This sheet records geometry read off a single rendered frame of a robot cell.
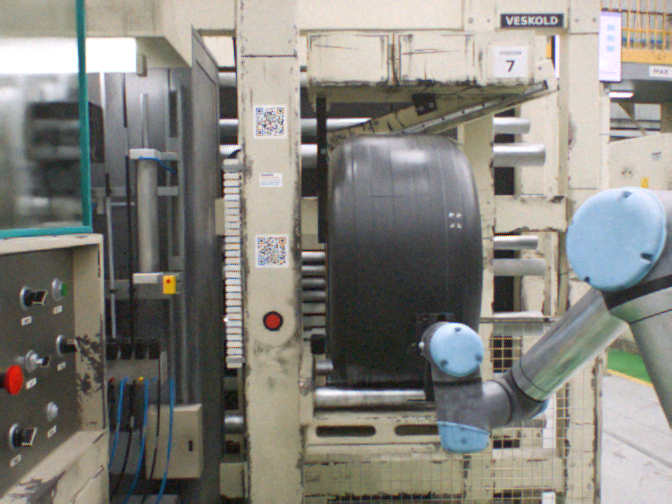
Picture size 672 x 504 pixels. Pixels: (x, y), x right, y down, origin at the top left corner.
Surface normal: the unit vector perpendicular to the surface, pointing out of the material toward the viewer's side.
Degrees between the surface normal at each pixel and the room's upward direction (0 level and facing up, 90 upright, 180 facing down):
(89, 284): 90
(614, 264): 84
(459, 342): 83
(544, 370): 104
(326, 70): 90
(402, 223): 73
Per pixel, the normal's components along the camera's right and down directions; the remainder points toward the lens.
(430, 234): 0.02, -0.18
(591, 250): -0.82, -0.08
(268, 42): 0.02, 0.05
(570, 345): -0.60, 0.29
